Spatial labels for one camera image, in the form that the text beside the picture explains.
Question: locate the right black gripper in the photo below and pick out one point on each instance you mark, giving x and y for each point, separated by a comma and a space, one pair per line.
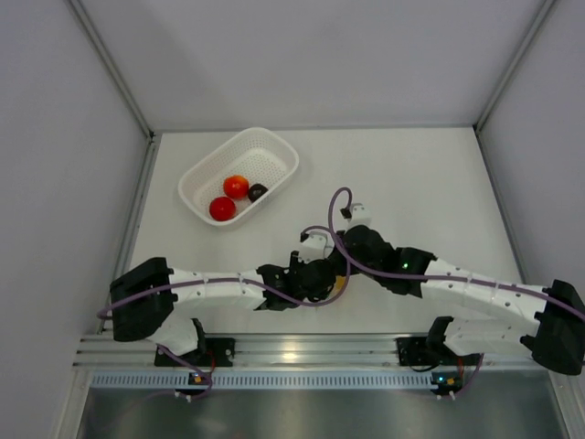
340, 233

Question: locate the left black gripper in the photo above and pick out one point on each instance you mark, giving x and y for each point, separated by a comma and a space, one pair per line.
294, 262

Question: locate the clear zip top bag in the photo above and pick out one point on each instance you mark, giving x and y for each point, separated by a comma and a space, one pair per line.
331, 296

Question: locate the dark fake food piece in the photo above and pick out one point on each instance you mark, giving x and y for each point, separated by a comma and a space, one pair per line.
256, 191

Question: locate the orange red fake tomato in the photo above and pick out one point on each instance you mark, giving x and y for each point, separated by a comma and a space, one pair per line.
236, 187

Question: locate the orange fake food piece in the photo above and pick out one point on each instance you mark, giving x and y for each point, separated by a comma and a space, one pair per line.
340, 284

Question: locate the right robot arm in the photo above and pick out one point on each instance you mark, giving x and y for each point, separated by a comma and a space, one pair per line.
545, 323

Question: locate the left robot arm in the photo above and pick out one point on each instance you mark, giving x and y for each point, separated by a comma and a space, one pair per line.
162, 304

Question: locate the white perforated plastic basket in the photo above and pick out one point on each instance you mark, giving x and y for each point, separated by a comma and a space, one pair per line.
257, 154

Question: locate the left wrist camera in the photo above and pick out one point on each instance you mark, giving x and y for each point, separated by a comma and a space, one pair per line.
316, 245

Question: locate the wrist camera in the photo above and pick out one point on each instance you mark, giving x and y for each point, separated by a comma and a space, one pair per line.
356, 215
316, 245

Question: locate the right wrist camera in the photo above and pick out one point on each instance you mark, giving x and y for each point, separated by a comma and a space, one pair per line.
356, 215

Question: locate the aluminium mounting rail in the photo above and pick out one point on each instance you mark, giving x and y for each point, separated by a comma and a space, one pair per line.
256, 351

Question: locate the slotted cable duct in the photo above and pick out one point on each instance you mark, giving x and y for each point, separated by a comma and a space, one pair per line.
273, 380

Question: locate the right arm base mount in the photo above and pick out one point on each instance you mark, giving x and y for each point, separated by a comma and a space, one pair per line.
417, 352

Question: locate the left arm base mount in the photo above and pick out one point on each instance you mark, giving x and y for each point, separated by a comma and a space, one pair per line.
205, 352

